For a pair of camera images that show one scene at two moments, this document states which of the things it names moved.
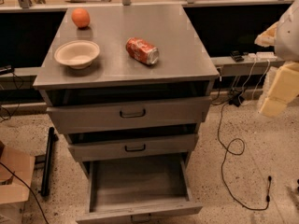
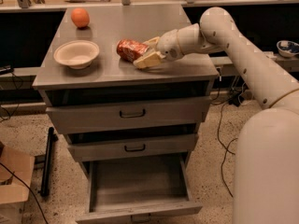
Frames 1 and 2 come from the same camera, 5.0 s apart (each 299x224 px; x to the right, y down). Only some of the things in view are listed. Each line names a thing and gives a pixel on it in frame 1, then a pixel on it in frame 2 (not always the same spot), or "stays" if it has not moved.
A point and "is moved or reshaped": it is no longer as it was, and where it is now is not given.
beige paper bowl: (78, 54) stays
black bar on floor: (48, 158) stays
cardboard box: (13, 190) stays
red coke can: (142, 50) is moved or reshaped
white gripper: (288, 36) -> (168, 46)
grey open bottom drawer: (134, 189) stays
